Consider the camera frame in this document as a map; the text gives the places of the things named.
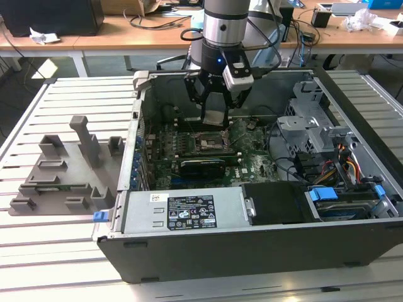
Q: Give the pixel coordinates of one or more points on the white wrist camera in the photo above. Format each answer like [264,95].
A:
[239,80]

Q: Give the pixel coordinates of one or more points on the crumpled white paper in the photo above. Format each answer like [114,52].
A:
[44,37]

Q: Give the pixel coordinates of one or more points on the grey tray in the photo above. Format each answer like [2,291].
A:
[346,8]

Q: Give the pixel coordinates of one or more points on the grey parts rack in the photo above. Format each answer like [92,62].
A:
[72,170]

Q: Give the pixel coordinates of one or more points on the green motherboard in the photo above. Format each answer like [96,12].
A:
[258,163]

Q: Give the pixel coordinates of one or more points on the small blue clip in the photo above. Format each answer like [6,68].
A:
[380,191]

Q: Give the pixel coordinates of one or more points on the blue box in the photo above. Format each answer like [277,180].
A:
[385,3]

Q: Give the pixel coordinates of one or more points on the grey power supply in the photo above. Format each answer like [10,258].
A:
[138,210]

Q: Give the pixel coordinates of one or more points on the brown cardboard box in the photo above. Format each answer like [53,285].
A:
[122,6]

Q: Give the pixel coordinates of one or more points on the silver CPU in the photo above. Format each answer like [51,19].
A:
[214,118]

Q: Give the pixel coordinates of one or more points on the clear plastic wrap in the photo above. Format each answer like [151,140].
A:
[359,20]

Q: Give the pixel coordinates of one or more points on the thin metal locking lever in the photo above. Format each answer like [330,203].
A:
[232,145]
[189,125]

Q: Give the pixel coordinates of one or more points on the black chair base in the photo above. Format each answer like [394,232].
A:
[170,59]

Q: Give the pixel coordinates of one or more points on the large black box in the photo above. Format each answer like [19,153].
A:
[50,15]

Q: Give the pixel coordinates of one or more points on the black plastic shroud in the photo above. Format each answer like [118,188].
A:
[277,201]

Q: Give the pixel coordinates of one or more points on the small black box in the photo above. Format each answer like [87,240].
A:
[320,19]

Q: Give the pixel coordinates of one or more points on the black and silver PC case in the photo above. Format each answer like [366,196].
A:
[252,258]

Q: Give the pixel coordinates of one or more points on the silver drive cage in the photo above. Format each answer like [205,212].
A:
[302,126]

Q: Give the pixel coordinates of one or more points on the black graphics card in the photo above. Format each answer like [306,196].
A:
[201,170]

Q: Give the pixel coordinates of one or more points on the blue case latch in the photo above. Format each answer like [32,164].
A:
[100,217]

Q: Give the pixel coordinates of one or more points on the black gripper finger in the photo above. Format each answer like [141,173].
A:
[193,89]
[237,99]

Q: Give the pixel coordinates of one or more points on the wooden desk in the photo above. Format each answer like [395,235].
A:
[126,37]

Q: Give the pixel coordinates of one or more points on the round coin battery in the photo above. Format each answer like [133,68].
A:
[251,126]

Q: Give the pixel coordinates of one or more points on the hard disk in blue carrier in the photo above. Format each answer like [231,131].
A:
[322,194]

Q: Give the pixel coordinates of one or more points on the white box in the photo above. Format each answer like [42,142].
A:
[390,26]

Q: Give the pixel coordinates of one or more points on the pale blue office chair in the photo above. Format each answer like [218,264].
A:
[267,47]

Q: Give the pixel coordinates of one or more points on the blue expansion slot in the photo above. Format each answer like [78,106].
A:
[174,181]

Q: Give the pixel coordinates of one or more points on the CPU socket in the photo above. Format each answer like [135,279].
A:
[209,143]

